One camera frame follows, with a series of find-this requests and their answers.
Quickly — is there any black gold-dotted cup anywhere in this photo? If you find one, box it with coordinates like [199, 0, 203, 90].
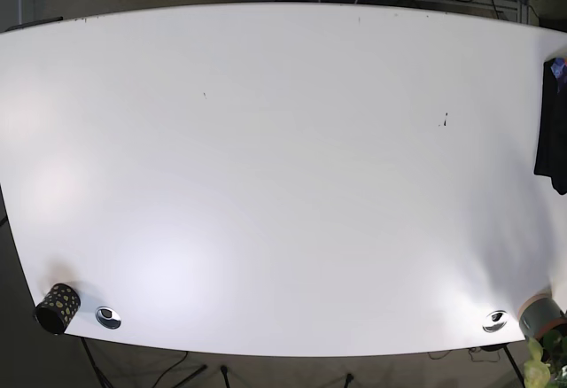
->
[34, 283, 81, 335]

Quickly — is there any green potted plant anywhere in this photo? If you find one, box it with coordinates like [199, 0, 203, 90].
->
[524, 329, 566, 388]

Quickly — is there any right silver table grommet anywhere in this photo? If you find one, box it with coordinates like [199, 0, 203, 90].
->
[482, 310, 509, 333]

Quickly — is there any silver table grommet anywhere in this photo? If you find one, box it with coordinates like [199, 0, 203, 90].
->
[482, 310, 509, 333]
[95, 307, 121, 330]

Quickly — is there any grey flower pot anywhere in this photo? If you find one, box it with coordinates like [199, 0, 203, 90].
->
[517, 293, 566, 341]

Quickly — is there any left silver table grommet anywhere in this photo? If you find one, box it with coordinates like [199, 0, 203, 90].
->
[95, 307, 121, 330]

